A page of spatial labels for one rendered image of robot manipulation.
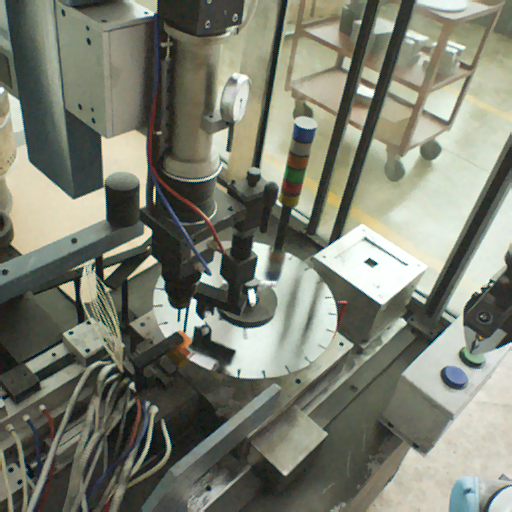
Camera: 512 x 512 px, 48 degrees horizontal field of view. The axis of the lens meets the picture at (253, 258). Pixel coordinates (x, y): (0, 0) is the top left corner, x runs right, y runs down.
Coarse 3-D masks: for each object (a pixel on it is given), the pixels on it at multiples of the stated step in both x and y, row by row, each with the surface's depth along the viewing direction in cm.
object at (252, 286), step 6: (222, 282) 98; (252, 282) 98; (258, 282) 99; (264, 282) 99; (270, 282) 99; (276, 282) 100; (246, 288) 98; (252, 288) 98; (246, 294) 99; (252, 294) 97; (252, 300) 96
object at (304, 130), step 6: (300, 120) 111; (306, 120) 111; (312, 120) 112; (294, 126) 111; (300, 126) 109; (306, 126) 109; (312, 126) 110; (294, 132) 111; (300, 132) 110; (306, 132) 109; (312, 132) 110; (294, 138) 111; (300, 138) 111; (306, 138) 110; (312, 138) 111
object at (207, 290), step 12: (204, 288) 92; (216, 288) 93; (228, 288) 89; (240, 288) 89; (204, 300) 92; (216, 300) 91; (228, 300) 91; (240, 300) 92; (204, 312) 94; (228, 312) 92; (240, 312) 91
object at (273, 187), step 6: (264, 186) 73; (270, 186) 72; (276, 186) 73; (264, 192) 73; (270, 192) 72; (276, 192) 73; (264, 198) 73; (270, 198) 73; (276, 198) 73; (264, 204) 74; (270, 204) 74; (264, 210) 75; (270, 210) 75; (264, 216) 76; (264, 222) 76; (264, 228) 77
